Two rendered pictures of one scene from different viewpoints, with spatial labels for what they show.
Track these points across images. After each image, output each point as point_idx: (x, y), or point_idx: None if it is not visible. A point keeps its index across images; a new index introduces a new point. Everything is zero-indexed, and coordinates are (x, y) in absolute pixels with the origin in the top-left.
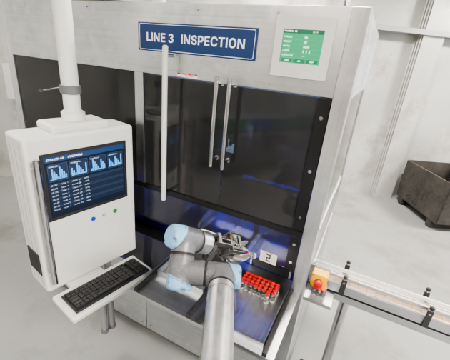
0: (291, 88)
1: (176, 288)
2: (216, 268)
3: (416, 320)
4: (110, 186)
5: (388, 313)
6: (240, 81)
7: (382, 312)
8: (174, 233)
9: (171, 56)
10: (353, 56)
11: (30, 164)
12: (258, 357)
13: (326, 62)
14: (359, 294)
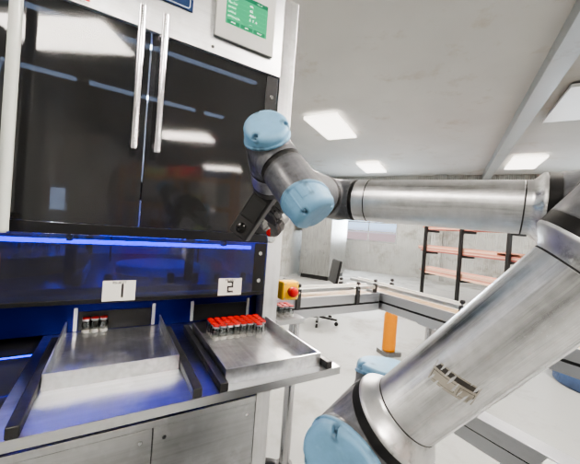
0: (239, 58)
1: (330, 196)
2: (338, 179)
3: (352, 301)
4: None
5: (334, 306)
6: (172, 31)
7: (330, 308)
8: (279, 115)
9: None
10: (291, 41)
11: None
12: (324, 375)
13: (272, 39)
14: (311, 299)
